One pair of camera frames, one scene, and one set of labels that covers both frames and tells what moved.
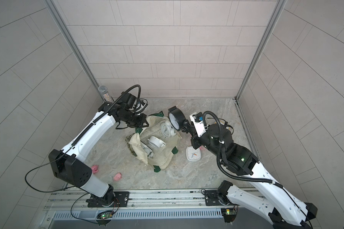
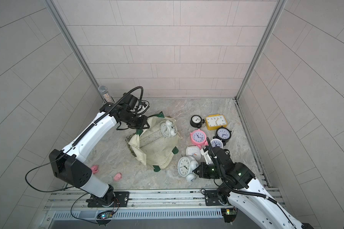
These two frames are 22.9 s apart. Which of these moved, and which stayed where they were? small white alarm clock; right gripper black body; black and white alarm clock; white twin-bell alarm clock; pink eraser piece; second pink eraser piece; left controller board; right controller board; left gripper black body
Moved: small white alarm clock; black and white alarm clock; right gripper black body
Stayed: right controller board; second pink eraser piece; white twin-bell alarm clock; pink eraser piece; left gripper black body; left controller board
